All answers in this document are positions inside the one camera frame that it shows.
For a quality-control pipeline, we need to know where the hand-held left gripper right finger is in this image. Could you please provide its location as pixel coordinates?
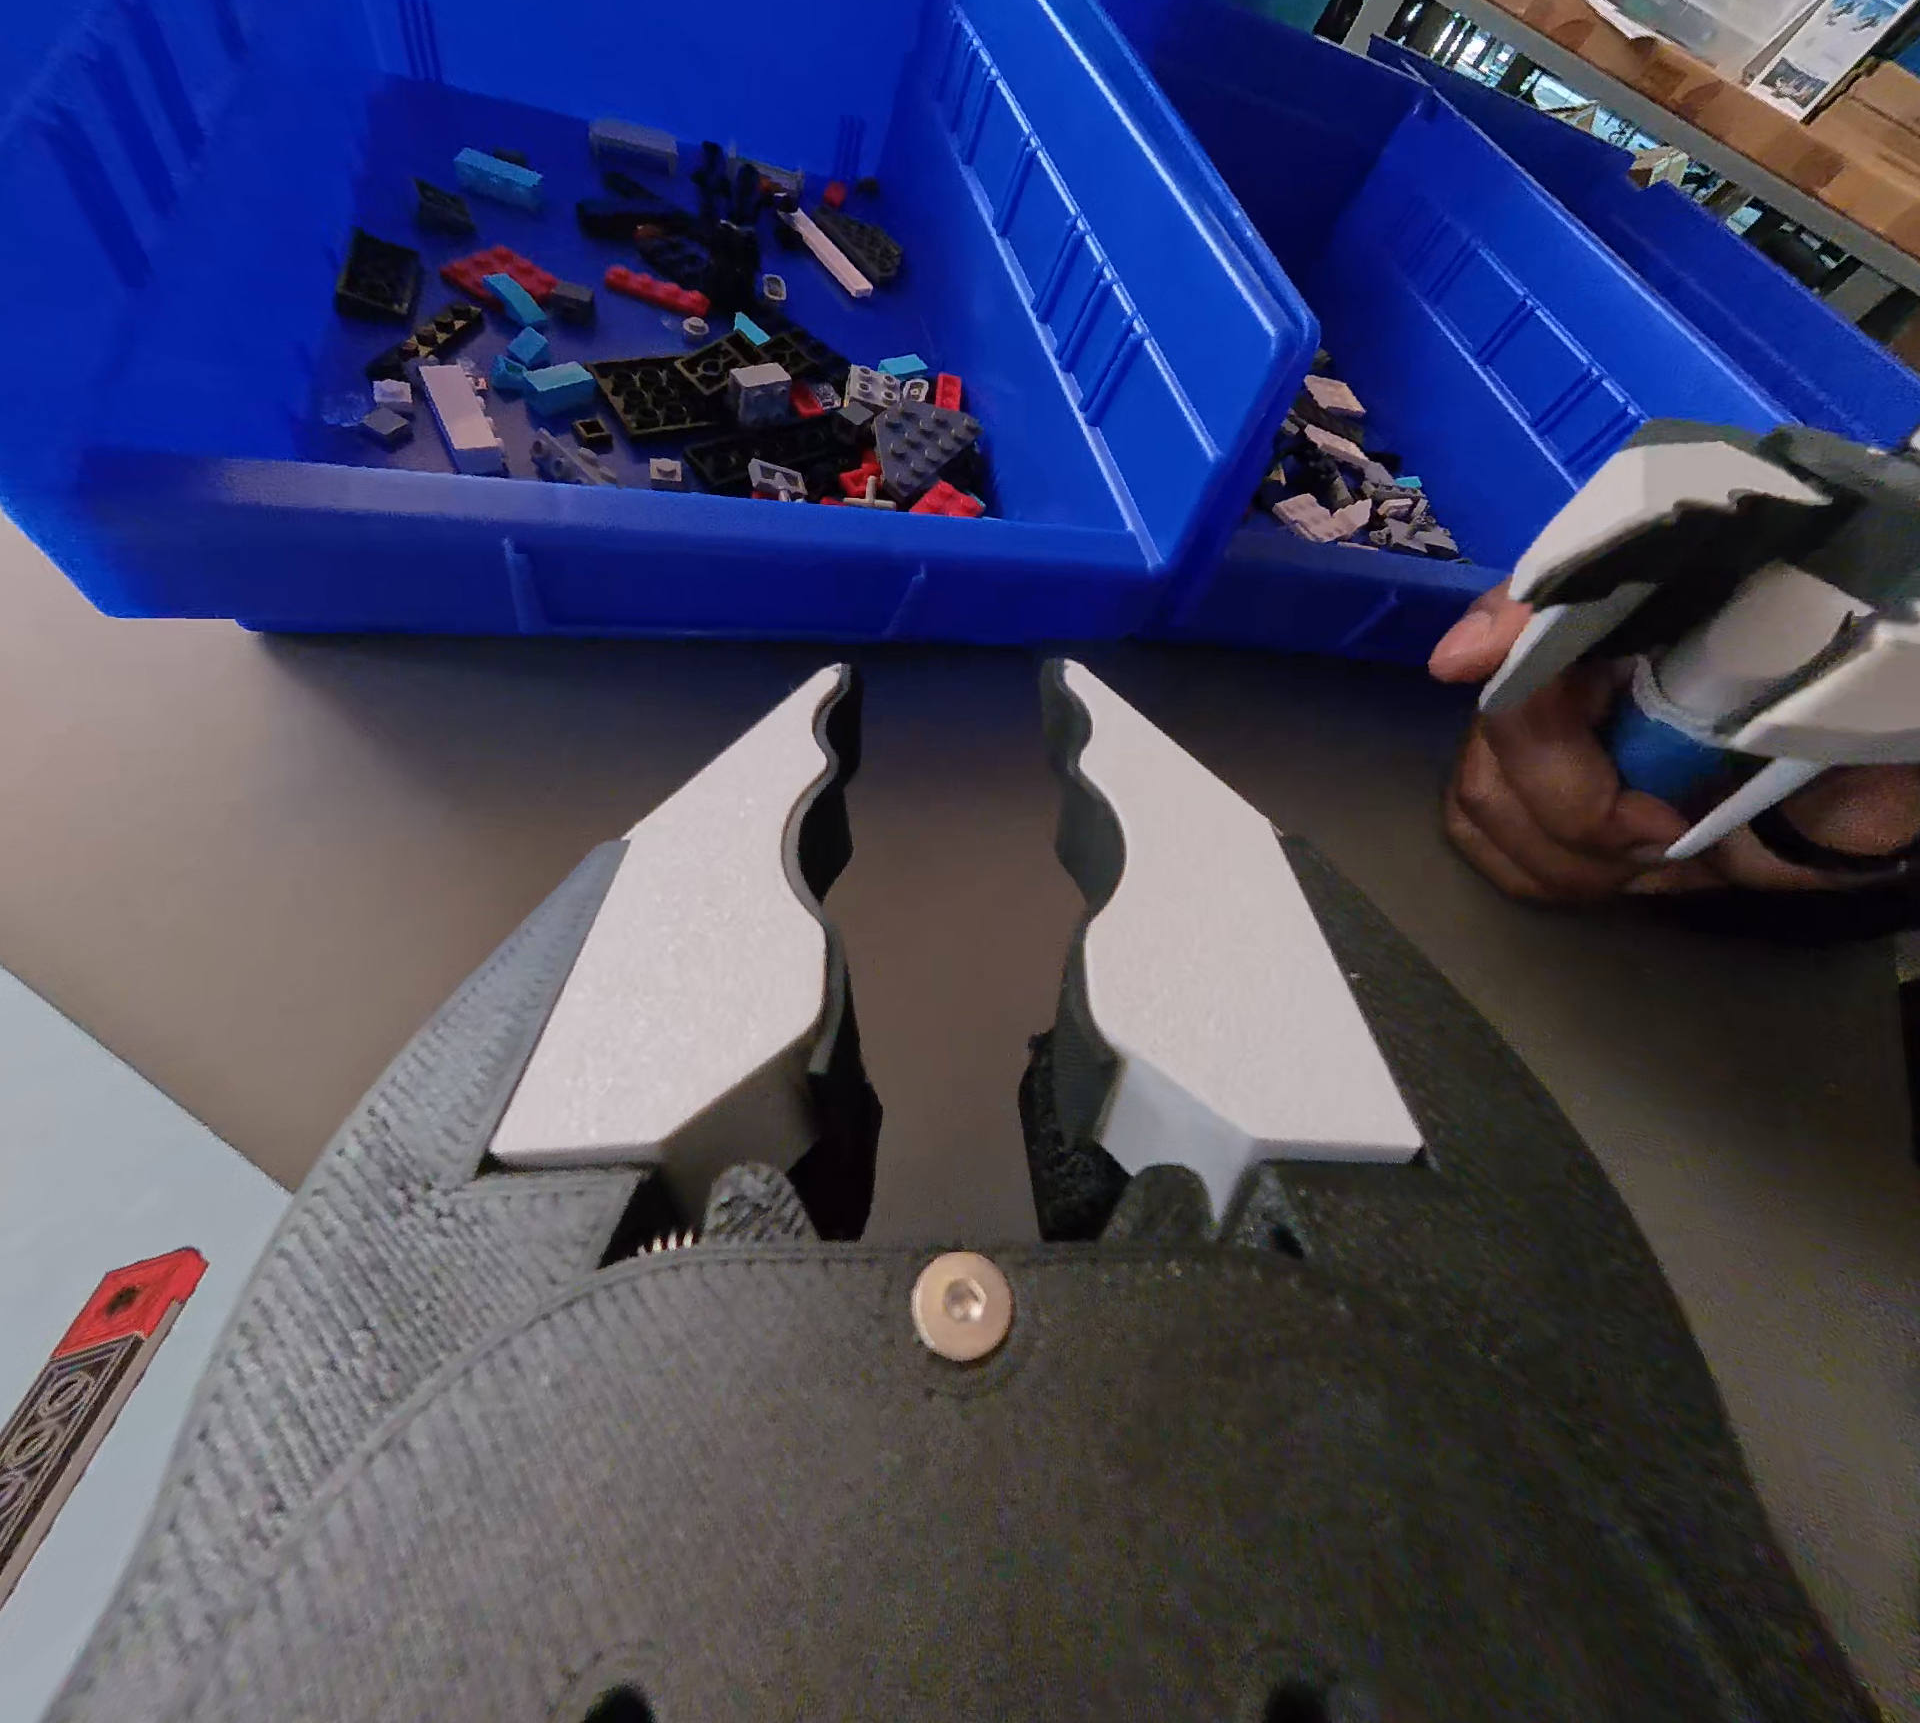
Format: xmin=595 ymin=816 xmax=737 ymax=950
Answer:
xmin=1019 ymin=658 xmax=1428 ymax=1238

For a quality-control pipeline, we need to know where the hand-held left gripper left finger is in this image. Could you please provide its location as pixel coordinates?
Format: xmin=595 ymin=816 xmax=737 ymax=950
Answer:
xmin=486 ymin=662 xmax=887 ymax=1238

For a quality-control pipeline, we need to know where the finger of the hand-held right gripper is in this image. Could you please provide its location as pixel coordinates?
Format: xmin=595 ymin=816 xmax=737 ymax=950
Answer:
xmin=1662 ymin=610 xmax=1920 ymax=864
xmin=1475 ymin=422 xmax=1836 ymax=716

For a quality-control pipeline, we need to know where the narrow blue plastic bin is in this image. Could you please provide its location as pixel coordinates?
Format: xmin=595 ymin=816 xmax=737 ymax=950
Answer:
xmin=1025 ymin=0 xmax=1810 ymax=664
xmin=1363 ymin=28 xmax=1920 ymax=450

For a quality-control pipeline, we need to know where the toy brick instruction booklet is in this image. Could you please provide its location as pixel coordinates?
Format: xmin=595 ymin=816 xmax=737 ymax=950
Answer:
xmin=0 ymin=966 xmax=294 ymax=1627

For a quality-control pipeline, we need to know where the person's right hand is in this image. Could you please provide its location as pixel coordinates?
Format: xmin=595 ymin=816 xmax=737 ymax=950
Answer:
xmin=1428 ymin=592 xmax=1879 ymax=910

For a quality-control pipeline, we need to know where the pile of pale grey bricks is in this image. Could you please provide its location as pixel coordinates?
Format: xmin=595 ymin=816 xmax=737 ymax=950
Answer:
xmin=1255 ymin=350 xmax=1464 ymax=560

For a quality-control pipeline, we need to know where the grey metal shelf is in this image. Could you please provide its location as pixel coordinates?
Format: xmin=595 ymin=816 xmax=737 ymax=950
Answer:
xmin=1320 ymin=0 xmax=1920 ymax=360

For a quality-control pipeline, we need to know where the pile of mixed toy bricks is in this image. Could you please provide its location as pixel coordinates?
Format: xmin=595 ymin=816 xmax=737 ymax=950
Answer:
xmin=321 ymin=118 xmax=992 ymax=522

